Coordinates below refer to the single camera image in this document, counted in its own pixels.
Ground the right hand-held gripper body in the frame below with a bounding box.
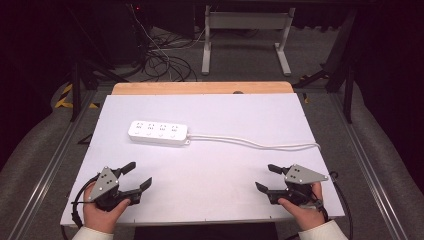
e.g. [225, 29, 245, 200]
[268, 163, 330, 208]

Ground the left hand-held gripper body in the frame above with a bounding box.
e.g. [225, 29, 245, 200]
[88, 165, 143, 213]

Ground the person's left hand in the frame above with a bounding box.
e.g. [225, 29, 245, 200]
[82, 182, 132, 234]

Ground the person's right hand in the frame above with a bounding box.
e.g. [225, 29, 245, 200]
[277, 182, 326, 232]

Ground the white power strip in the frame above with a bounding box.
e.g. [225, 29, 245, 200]
[127, 120, 192, 147]

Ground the white table board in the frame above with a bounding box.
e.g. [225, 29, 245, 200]
[59, 93, 346, 228]

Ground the yellow black hazard tape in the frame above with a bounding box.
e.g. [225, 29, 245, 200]
[54, 83, 100, 110]

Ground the black metal stand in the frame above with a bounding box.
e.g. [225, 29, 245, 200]
[293, 9, 358, 124]
[68, 59, 129, 123]

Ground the wooden table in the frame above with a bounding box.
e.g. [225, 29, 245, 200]
[111, 81, 294, 96]

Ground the black box with red light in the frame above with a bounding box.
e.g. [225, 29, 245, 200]
[99, 2, 152, 68]

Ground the white power strip cable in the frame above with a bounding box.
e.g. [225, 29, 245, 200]
[186, 133, 322, 152]

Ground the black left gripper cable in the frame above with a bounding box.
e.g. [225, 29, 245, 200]
[70, 174, 102, 231]

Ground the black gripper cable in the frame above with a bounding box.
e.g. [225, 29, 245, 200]
[311, 170, 354, 240]
[70, 174, 102, 231]

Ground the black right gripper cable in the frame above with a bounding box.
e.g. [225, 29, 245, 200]
[311, 170, 354, 240]

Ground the aluminium floor rail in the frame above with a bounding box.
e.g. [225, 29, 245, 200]
[328, 92, 408, 240]
[6, 89, 98, 240]

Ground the tangle of black cables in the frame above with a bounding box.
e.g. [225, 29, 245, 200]
[141, 29, 199, 83]

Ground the thin white cable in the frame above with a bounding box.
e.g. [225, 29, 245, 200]
[129, 4, 175, 81]

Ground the white metal desk frame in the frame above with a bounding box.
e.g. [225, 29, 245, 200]
[200, 4, 297, 77]

